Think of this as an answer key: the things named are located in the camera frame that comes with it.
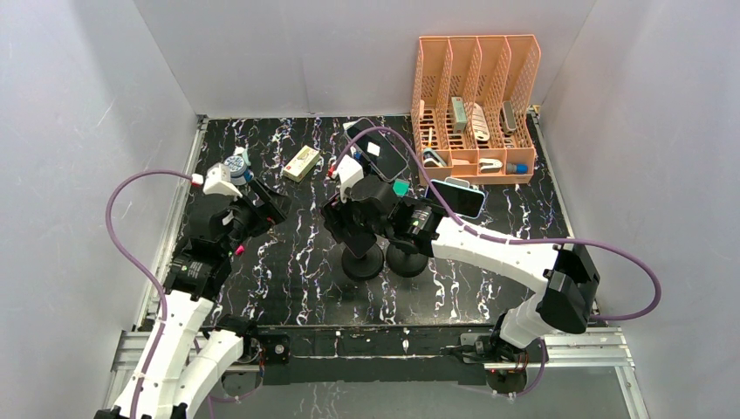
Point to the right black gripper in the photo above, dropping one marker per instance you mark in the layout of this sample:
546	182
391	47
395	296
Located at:
334	211

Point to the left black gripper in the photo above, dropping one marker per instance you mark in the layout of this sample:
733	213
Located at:
275	209

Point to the black phone stand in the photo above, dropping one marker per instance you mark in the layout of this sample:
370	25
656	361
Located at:
363	268
404	264

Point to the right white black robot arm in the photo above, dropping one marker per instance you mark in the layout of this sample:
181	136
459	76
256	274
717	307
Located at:
562	277

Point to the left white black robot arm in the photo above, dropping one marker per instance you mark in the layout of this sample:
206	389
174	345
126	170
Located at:
167	382

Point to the clear-case phone on stand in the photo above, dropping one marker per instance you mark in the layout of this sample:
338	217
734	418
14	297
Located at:
383	158

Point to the light blue phone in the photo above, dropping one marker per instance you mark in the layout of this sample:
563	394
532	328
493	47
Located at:
464	201

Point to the blue white jar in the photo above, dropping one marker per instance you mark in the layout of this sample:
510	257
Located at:
239	166

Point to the cream box with red label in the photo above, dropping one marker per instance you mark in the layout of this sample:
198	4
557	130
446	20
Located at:
302	162

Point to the teal white eraser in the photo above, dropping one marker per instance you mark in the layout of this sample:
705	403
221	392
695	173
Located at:
401	187

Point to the white tape dispenser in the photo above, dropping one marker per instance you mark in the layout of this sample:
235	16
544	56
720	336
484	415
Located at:
490	166

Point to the grey stapler in organizer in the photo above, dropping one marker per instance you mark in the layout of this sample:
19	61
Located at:
458	114

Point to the white ribbed item in organizer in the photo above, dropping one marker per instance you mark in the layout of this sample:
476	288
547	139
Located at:
479	125

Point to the orange file organizer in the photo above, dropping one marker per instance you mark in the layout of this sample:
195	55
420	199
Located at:
484	69

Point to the blue capped tube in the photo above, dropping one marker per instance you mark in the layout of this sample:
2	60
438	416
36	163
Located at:
516	169

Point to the grey item in organizer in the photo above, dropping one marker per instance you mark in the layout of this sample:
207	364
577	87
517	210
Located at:
508	119

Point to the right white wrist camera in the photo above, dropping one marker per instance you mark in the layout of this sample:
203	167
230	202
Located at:
348	172

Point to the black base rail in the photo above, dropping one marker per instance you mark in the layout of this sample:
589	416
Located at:
359	354

